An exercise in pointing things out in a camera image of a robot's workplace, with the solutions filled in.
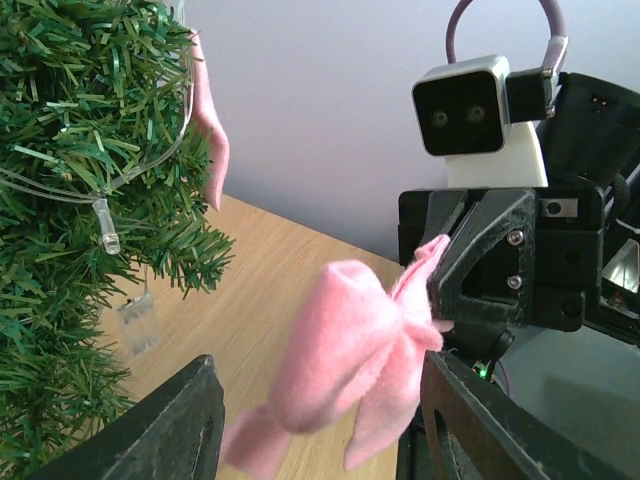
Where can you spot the pink ornaments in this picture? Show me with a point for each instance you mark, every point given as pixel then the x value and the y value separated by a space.
pixel 353 344

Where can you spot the small green christmas tree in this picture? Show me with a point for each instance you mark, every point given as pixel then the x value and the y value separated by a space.
pixel 103 169

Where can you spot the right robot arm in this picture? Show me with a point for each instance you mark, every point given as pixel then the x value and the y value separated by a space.
pixel 593 140

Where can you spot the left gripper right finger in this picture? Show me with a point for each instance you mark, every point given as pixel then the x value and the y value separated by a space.
pixel 474 431

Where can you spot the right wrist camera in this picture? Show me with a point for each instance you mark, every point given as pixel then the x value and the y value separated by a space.
pixel 463 115

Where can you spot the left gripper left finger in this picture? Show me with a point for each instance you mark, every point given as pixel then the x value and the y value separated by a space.
pixel 175 432

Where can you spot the pink felt triangle ornament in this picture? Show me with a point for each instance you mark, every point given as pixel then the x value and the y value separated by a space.
pixel 206 118

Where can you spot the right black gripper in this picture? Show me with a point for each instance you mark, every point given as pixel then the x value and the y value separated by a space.
pixel 517 256

